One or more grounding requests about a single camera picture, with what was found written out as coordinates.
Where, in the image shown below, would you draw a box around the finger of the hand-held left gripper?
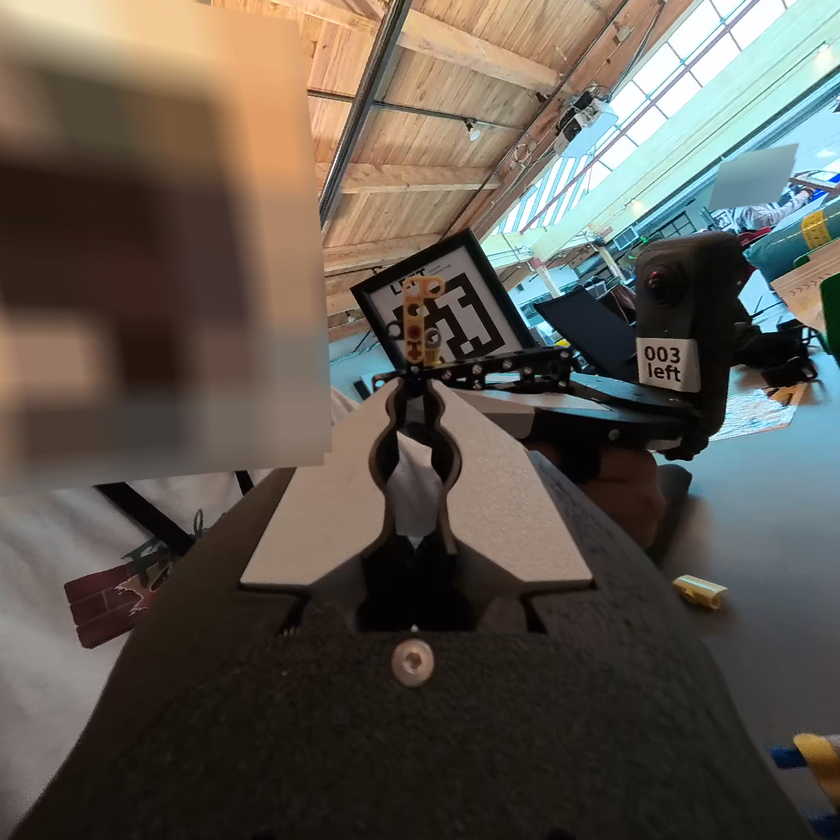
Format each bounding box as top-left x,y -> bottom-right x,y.
453,388 -> 616,439

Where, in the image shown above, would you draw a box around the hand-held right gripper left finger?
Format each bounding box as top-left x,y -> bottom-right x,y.
239,378 -> 409,631

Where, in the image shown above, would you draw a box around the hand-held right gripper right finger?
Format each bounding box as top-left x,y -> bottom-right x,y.
423,381 -> 595,630

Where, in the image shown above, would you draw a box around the long black holed lego beam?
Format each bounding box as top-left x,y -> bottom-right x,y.
371,346 -> 574,396

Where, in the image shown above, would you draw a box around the yellow black lego subassembly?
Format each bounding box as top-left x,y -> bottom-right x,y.
388,274 -> 455,383

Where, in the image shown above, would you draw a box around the pale yellow lego connector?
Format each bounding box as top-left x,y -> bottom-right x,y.
672,574 -> 729,611

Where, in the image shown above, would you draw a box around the person's left hand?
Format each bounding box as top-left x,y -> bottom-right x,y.
533,445 -> 666,550

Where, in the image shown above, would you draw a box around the dark monitor screen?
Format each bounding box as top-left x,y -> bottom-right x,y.
533,287 -> 639,383

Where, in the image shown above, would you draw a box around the black framed marker sign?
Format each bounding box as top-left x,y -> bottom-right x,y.
349,227 -> 537,373

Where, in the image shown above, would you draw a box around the white papers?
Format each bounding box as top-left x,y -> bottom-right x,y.
769,252 -> 840,332

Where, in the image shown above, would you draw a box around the teal rolled mat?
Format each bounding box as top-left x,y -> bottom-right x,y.
747,196 -> 840,284

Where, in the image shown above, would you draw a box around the ceiling mounted device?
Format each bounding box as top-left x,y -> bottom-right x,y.
553,91 -> 619,156

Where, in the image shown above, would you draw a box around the grey metal ceiling pipe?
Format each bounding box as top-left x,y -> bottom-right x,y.
318,0 -> 416,229

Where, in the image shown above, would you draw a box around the black cable bundle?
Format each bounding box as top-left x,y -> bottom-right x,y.
734,308 -> 820,389

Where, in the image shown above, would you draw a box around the black lanyard strap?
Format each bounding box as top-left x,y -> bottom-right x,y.
94,469 -> 256,560

